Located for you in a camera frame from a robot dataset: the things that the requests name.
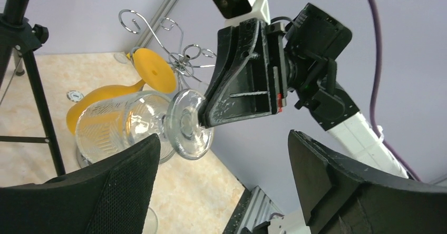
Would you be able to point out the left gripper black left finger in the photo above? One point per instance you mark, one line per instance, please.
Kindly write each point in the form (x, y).
(109, 196)

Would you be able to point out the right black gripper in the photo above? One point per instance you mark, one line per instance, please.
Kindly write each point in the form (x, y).
(257, 64)

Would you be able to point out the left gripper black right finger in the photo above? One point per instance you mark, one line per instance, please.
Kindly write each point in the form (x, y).
(339, 194)

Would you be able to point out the clear glass with clips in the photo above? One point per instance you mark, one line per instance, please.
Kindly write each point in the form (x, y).
(110, 126)

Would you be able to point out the orange plastic wine glass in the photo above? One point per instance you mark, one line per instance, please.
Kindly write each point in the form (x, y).
(153, 70)

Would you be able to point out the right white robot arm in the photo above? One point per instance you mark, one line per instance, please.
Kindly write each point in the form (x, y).
(343, 120)

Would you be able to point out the small white round token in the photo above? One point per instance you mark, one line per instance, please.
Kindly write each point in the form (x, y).
(74, 96)

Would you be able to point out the black music stand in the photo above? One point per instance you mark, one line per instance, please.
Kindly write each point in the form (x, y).
(17, 36)

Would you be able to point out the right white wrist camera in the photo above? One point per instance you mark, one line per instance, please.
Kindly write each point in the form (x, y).
(237, 11)

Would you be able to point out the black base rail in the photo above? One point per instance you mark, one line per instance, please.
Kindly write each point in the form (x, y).
(253, 208)

